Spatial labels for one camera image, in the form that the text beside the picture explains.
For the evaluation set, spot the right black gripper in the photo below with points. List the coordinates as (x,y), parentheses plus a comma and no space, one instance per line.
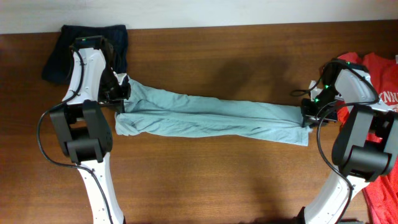
(308,116)

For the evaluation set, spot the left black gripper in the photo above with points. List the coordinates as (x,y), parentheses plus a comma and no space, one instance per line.
(117,101)

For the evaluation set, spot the light grey-green t-shirt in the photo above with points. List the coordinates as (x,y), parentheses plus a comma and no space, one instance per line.
(164,113)

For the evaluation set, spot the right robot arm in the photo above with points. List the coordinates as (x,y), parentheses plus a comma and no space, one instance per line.
(364,149)

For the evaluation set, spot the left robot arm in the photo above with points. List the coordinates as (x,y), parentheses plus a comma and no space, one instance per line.
(82,130)

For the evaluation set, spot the folded navy blue garment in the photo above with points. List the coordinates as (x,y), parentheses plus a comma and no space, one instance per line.
(58,67)

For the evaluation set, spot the red printed t-shirt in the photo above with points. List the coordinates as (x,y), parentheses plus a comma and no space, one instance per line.
(381,195)

